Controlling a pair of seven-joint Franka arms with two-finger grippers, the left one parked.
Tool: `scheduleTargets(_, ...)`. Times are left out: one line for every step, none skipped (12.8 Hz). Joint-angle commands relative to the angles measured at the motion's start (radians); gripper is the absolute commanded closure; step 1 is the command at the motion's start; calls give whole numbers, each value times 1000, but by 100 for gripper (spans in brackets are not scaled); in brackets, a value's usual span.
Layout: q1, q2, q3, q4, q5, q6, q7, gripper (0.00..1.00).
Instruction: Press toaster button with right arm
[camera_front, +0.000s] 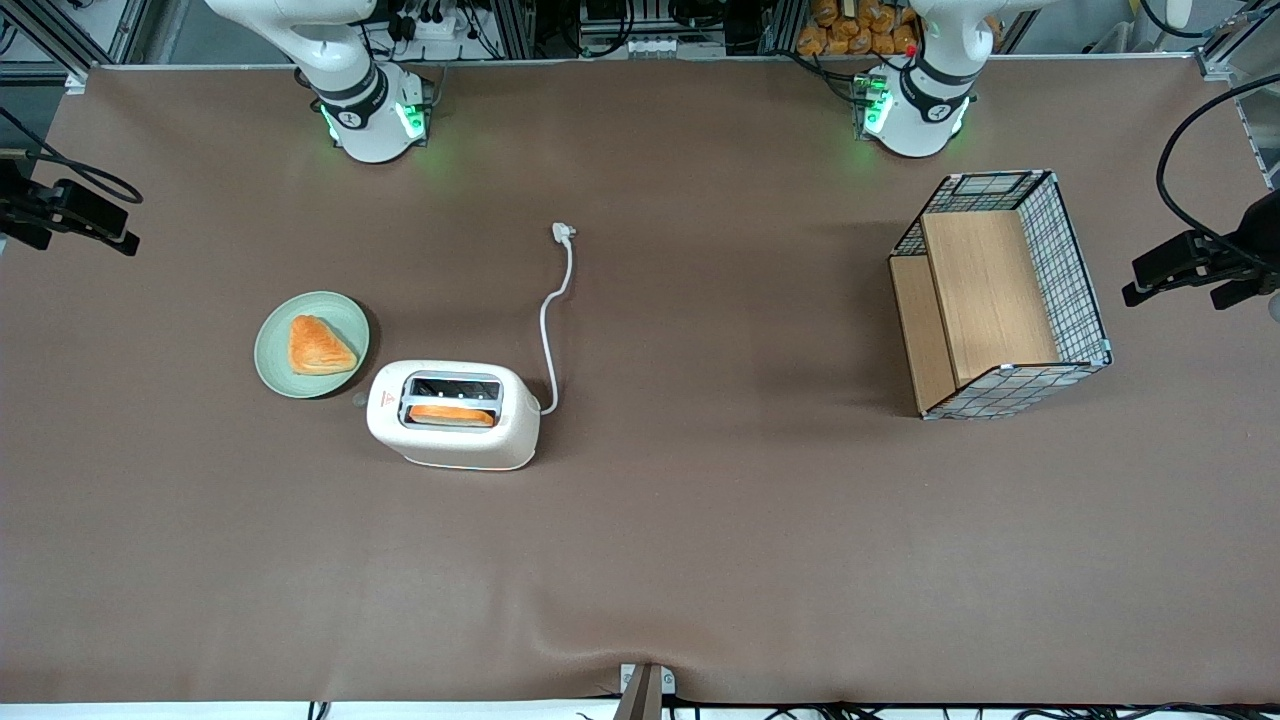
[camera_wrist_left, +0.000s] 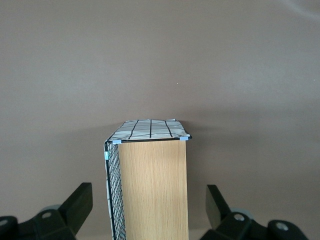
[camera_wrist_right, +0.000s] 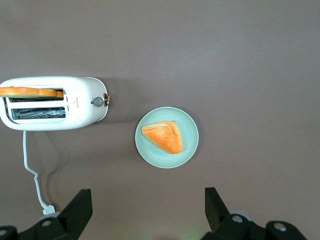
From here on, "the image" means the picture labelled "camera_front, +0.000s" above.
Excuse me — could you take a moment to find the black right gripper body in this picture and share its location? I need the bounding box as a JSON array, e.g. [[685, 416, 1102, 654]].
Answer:
[[0, 158, 39, 229]]

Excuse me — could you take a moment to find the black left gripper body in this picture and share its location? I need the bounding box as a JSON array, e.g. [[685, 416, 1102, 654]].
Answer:
[[1236, 190, 1280, 283]]

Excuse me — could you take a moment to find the white two-slot toaster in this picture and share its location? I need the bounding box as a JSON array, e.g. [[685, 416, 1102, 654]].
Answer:
[[366, 360, 542, 472]]

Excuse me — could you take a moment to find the pale green round plate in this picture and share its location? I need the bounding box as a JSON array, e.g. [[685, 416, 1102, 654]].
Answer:
[[254, 291, 371, 400]]

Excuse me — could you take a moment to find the triangular golden pastry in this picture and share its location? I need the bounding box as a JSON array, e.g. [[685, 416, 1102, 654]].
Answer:
[[288, 315, 359, 377]]

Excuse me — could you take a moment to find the power strip with black plugs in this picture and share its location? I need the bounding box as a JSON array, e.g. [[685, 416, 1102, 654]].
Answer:
[[392, 0, 473, 43]]

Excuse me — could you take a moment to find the bag of brown bread rolls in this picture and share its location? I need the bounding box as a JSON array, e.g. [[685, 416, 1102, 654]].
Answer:
[[796, 0, 923, 58]]

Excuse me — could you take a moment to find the orange toast slice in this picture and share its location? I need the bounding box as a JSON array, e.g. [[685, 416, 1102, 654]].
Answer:
[[408, 403, 496, 428]]

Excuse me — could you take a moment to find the white multi-socket strip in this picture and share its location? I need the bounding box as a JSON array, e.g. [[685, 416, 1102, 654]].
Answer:
[[624, 36, 727, 60]]

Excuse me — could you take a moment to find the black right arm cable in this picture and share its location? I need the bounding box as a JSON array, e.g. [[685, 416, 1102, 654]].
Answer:
[[0, 106, 144, 205]]

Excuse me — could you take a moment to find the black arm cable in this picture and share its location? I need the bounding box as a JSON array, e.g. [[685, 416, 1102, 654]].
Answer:
[[0, 106, 144, 205], [1156, 74, 1280, 243]]

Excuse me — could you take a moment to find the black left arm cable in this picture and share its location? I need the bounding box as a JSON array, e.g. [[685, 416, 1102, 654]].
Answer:
[[1156, 74, 1280, 243]]

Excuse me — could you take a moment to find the aluminium frame corner post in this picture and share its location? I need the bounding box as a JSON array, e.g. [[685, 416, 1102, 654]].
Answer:
[[1194, 0, 1280, 191]]

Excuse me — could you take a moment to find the wire basket with wooden shelf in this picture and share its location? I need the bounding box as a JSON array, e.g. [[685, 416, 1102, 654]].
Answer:
[[888, 170, 1113, 421]]

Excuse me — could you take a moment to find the white toaster power cord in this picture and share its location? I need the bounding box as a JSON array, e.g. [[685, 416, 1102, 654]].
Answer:
[[538, 222, 578, 417]]

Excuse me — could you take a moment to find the metal mount bracket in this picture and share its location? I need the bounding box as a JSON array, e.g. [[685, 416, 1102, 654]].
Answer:
[[613, 662, 677, 720]]

